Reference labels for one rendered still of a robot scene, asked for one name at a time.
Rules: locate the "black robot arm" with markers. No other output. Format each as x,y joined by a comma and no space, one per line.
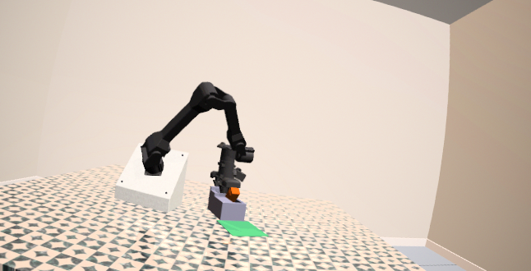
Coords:
204,98

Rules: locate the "orange block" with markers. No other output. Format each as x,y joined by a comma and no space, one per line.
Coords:
232,194

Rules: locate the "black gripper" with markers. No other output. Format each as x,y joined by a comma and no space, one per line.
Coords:
223,178

